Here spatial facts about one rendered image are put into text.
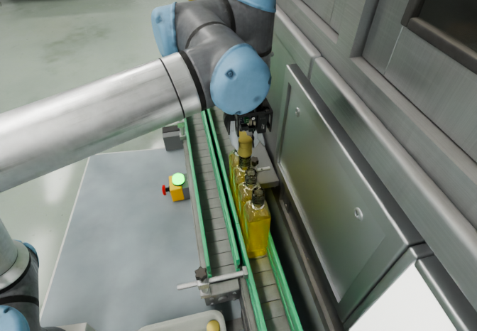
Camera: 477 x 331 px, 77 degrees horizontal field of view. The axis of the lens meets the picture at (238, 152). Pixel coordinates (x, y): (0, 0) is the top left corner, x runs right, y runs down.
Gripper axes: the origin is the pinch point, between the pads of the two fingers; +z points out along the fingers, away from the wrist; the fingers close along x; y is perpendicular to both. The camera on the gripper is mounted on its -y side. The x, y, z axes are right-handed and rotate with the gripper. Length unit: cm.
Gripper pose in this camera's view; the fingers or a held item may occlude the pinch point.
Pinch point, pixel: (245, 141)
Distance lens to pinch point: 70.8
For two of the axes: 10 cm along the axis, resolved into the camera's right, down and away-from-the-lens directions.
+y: 2.3, 6.9, -6.9
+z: 0.0, 7.0, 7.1
